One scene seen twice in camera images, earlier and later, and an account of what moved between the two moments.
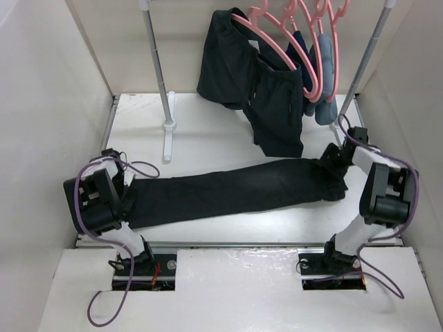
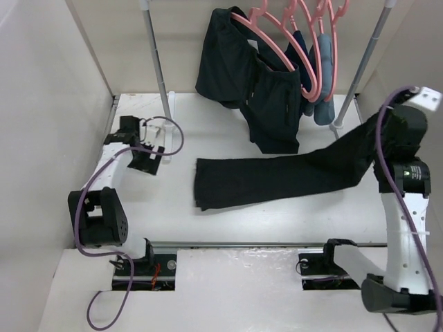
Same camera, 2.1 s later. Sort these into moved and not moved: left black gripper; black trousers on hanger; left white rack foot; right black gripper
Moved: left black gripper; right black gripper
Not moved: left white rack foot; black trousers on hanger
